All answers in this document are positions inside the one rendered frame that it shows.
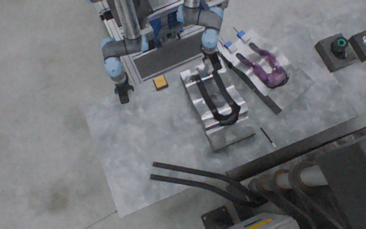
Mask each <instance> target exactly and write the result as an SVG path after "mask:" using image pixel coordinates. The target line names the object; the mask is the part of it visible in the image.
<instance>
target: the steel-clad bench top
mask: <svg viewBox="0 0 366 229"><path fill-rule="evenodd" d="M363 31H366V0H350V1H348V2H346V3H344V4H341V5H339V6H336V7H333V8H331V9H329V10H326V11H323V12H320V13H316V14H314V15H311V16H309V17H306V18H303V19H302V20H298V21H296V22H294V23H292V24H289V25H286V26H285V27H281V28H279V29H277V30H274V31H271V32H269V33H267V34H263V35H261V36H260V37H261V38H262V39H263V40H264V41H266V42H268V43H269V44H271V45H273V46H275V47H277V48H278V49H280V50H281V51H282V52H283V54H284V56H285V57H286V58H287V60H288V61H289V62H290V63H291V64H292V65H293V66H294V67H295V68H296V69H299V68H301V69H302V70H303V71H304V72H305V73H306V74H307V75H308V76H309V77H310V78H311V79H312V80H314V81H315V83H314V84H313V85H311V86H310V87H309V88H308V89H307V90H306V91H304V92H303V93H302V94H301V95H300V96H298V98H296V99H295V100H294V101H293V102H291V103H290V104H289V105H288V106H287V107H286V108H285V109H284V110H283V111H281V112H280V113H278V114H276V113H274V112H273V111H272V110H271V109H270V108H269V107H268V106H267V105H266V104H265V103H264V102H263V101H262V100H261V98H260V97H259V96H258V95H257V94H255V93H254V92H252V90H251V88H250V87H249V86H248V85H247V84H246V83H245V82H244V81H243V80H242V79H241V78H240V77H239V76H238V75H237V74H236V73H235V72H234V71H233V70H232V69H231V70H230V68H228V64H227V63H226V62H225V61H224V60H223V59H222V58H221V57H220V56H221V53H222V52H224V51H222V52H220V56H219V57H220V58H221V60H222V62H223V64H224V66H225V68H226V71H227V73H228V75H229V77H230V79H231V82H232V84H233V86H234V87H235V89H236V91H237V92H238V93H239V94H240V95H241V96H242V98H243V100H244V101H245V103H246V105H247V107H248V109H249V111H248V113H247V115H248V117H249V119H250V122H251V124H252V126H253V128H254V130H255V132H256V133H255V134H254V135H253V136H251V137H249V138H246V139H244V140H242V141H240V142H237V143H234V144H232V145H230V146H228V147H226V148H224V149H219V150H217V151H214V152H213V151H212V149H211V147H210V145H209V141H208V139H207V136H206V134H205V132H204V130H203V128H202V126H201V123H200V121H199V119H198V117H194V116H195V115H196V113H195V111H194V109H193V106H192V104H191V100H190V98H189V96H188V95H187V92H186V90H185V88H184V86H183V84H182V81H181V79H180V73H182V72H184V71H187V70H192V69H194V68H196V66H199V65H202V64H204V63H203V61H202V59H201V60H198V61H196V62H193V63H191V64H188V65H186V66H184V67H181V68H178V69H176V70H173V71H171V72H169V73H166V74H164V75H165V78H166V80H167V82H168V85H169V87H166V88H164V89H162V90H159V91H156V89H155V85H154V82H153V79H150V80H147V81H145V82H142V83H139V84H138V85H135V86H133V87H134V94H133V101H130V102H129V103H126V104H121V103H120V100H119V96H118V95H116V94H113V95H108V96H107V97H104V98H101V99H99V100H97V101H94V102H91V103H89V104H87V105H84V106H82V109H83V113H84V114H85V117H86V121H87V123H88V126H89V129H90V132H91V134H92V137H93V142H94V145H95V147H96V150H97V153H98V156H99V158H100V162H101V164H102V167H103V170H104V172H105V176H106V178H107V181H108V183H109V187H110V189H111V194H112V197H113V199H114V203H115V205H116V208H117V211H118V214H119V217H120V218H122V217H124V216H126V215H129V214H130V213H133V212H135V211H137V210H139V209H142V208H144V207H147V206H148V205H151V204H153V203H155V202H157V201H160V200H162V199H164V198H166V197H169V196H171V195H173V194H175V193H178V192H180V191H182V190H185V189H187V188H191V187H192V186H186V185H181V184H174V183H168V182H163V181H156V180H153V179H149V174H156V175H160V176H167V177H174V178H179V179H186V180H190V181H197V182H201V183H202V182H204V181H206V180H209V179H211V177H205V176H199V175H195V174H189V173H185V172H179V171H176V170H170V169H164V168H159V167H151V163H152V162H159V163H165V164H170V165H175V166H183V167H189V168H192V169H199V170H205V171H209V172H215V173H219V174H222V173H224V172H227V171H229V170H232V169H235V168H237V167H239V166H241V165H244V164H246V163H248V162H251V161H253V160H255V159H257V158H260V157H262V156H264V155H267V154H269V153H272V152H275V151H277V150H279V149H281V148H284V147H285V146H288V145H290V144H293V143H295V142H297V141H300V140H302V139H305V138H307V137H309V136H311V135H315V134H317V133H319V132H322V131H324V130H327V129H328V128H331V127H333V126H335V125H338V124H340V123H342V122H344V121H347V120H350V119H352V118H354V117H356V116H359V115H361V114H365V113H366V61H365V62H362V61H361V60H360V59H359V58H358V56H357V54H356V53H355V51H354V49H353V48H352V47H351V45H350V43H349V42H348V44H349V46H350V48H351V49H352V51H353V53H354V54H355V55H356V57H357V59H358V60H357V61H355V62H354V63H353V64H351V65H349V66H346V67H343V68H342V69H339V70H337V71H334V72H332V73H330V72H329V70H328V69H327V67H326V65H325V64H324V63H323V61H322V58H321V57H320V55H319V53H318V52H317V50H316V48H315V45H316V44H317V42H318V41H321V40H323V39H325V38H328V37H331V36H333V35H334V34H337V33H341V34H342V35H343V36H344V38H346V39H347V40H348V39H349V38H350V37H351V36H352V35H354V34H356V33H359V32H363ZM261 127H262V129H263V130H264V131H265V133H267V135H268V136H269V138H270V139H271V140H272V141H273V143H274V144H275V146H276V147H274V146H273V145H272V143H271V142H270V140H269V139H268V138H267V137H266V135H265V134H264V133H263V132H262V130H261V129H260V128H261Z"/></svg>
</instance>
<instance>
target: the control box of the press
mask: <svg viewBox="0 0 366 229"><path fill-rule="evenodd" d="M201 220H202V222H203V224H204V226H205V229H300V228H299V225H298V223H297V221H296V220H295V219H293V217H292V216H291V215H287V214H286V215H285V216H284V215H279V214H272V213H271V212H263V213H261V214H258V215H256V216H254V217H252V218H250V219H248V220H245V221H243V222H240V223H238V224H236V225H234V223H233V220H232V219H231V217H230V215H229V212H228V210H227V208H226V206H222V207H220V208H218V209H215V210H214V211H211V212H209V213H207V214H203V215H201Z"/></svg>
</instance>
